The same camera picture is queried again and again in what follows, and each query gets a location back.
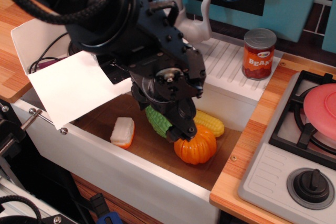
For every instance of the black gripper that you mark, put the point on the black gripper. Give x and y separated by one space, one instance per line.
180 113

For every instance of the white cardboard mask box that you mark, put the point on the white cardboard mask box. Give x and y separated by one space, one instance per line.
71 87

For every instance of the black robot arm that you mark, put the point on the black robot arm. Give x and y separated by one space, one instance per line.
135 39

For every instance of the green toy bitter gourd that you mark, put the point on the green toy bitter gourd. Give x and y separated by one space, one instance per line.
159 123

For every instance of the yellow toy corn cob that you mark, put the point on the yellow toy corn cob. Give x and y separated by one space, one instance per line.
212 123

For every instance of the orange toy pumpkin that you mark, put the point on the orange toy pumpkin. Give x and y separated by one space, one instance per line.
199 149

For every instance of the white orange toy sushi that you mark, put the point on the white orange toy sushi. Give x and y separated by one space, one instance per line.
123 132

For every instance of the white toy sink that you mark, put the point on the white toy sink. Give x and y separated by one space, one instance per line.
148 175

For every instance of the grey toy faucet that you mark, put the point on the grey toy faucet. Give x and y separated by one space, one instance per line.
194 31

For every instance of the grey toy stove top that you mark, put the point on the grey toy stove top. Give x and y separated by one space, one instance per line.
264 183

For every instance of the orange beans can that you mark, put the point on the orange beans can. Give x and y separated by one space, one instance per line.
259 46

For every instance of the black stove grate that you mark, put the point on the black stove grate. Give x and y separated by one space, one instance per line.
293 131

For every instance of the metal clamp screw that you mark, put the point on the metal clamp screw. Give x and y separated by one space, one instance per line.
33 116

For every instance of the black stove knob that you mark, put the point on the black stove knob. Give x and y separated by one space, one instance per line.
311 188

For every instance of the purple pen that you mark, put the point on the purple pen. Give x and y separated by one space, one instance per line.
46 64

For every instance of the pink pot lid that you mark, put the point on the pink pot lid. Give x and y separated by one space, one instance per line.
319 108

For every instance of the teal storage bin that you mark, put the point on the teal storage bin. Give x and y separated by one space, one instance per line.
286 18

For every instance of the blue handled tool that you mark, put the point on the blue handled tool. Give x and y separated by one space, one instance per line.
101 209

